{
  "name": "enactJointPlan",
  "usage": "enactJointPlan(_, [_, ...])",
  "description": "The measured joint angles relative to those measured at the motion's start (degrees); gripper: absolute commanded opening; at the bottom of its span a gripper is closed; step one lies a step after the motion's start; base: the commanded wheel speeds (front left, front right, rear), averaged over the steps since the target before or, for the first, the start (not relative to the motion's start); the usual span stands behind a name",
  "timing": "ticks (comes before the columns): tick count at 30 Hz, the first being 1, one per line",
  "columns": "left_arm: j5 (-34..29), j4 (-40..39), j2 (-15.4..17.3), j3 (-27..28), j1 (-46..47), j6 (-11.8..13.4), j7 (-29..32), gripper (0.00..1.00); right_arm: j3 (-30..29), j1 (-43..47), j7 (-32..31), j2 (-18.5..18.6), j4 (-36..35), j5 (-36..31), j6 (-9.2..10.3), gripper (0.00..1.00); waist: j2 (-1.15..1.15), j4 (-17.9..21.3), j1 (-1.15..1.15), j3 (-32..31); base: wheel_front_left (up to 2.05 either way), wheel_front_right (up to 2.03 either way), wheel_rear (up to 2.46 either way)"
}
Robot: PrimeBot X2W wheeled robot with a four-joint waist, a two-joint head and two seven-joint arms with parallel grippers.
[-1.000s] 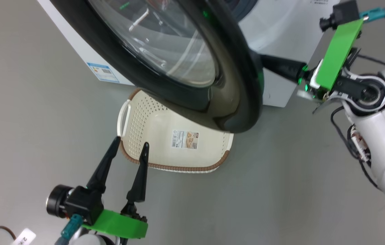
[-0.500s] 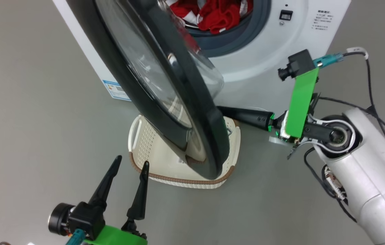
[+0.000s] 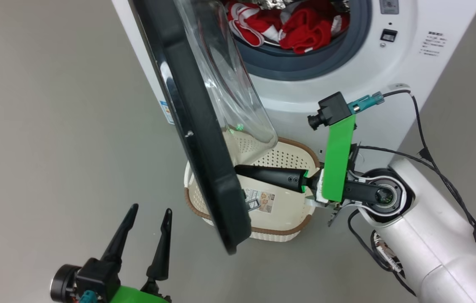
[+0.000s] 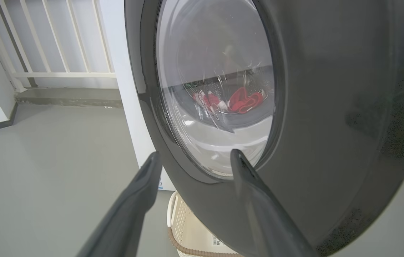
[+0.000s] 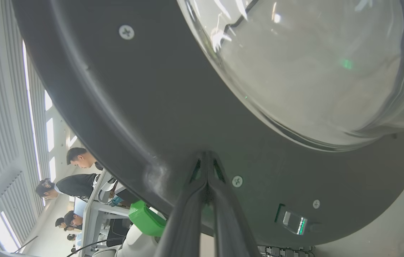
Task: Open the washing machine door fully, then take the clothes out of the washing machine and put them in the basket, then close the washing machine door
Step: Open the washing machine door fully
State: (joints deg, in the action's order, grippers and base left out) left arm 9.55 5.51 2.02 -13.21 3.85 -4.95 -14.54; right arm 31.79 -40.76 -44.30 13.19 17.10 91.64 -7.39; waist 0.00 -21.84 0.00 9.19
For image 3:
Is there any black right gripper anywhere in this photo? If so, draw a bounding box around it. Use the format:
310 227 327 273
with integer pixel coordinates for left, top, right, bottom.
235 165 323 202

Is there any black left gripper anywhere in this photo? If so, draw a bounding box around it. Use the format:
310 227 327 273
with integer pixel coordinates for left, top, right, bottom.
101 204 173 303

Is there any black glass washing machine door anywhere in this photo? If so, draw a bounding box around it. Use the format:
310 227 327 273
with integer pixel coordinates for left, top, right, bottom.
128 0 278 255

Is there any red and white garment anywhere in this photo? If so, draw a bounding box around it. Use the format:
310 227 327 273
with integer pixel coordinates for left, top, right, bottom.
225 0 350 55

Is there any cream perforated laundry basket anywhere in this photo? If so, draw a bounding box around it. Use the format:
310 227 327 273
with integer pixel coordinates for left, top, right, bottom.
183 128 322 242

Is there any basket product label sticker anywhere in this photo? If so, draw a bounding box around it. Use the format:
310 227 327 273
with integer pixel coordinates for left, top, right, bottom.
244 189 275 214

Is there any grey rubber door gasket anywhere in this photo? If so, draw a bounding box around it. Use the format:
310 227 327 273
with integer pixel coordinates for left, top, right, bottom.
232 0 373 81

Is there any white front-load washing machine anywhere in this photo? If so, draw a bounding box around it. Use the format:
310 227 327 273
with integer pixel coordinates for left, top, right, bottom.
111 0 476 171

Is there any grey square washer button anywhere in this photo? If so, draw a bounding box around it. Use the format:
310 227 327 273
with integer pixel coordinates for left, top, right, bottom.
379 0 399 15

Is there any printed text warning label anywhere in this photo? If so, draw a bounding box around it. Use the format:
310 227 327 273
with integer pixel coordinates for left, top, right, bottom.
419 30 449 57

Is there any green left camera mount plate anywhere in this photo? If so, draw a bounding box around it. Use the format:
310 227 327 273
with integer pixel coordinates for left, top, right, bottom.
110 285 170 303

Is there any green camera mount plate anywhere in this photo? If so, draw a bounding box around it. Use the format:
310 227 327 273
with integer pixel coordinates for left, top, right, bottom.
110 285 170 303
321 114 356 202

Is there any green right camera mount plate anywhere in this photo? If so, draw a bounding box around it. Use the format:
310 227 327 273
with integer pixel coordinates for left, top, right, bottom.
321 114 356 202

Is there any looped black right arm cable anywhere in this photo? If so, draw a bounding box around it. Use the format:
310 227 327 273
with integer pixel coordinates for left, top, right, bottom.
347 210 416 296

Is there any teal right camera connector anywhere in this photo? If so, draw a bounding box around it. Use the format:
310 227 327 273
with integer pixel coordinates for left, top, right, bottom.
349 92 386 115

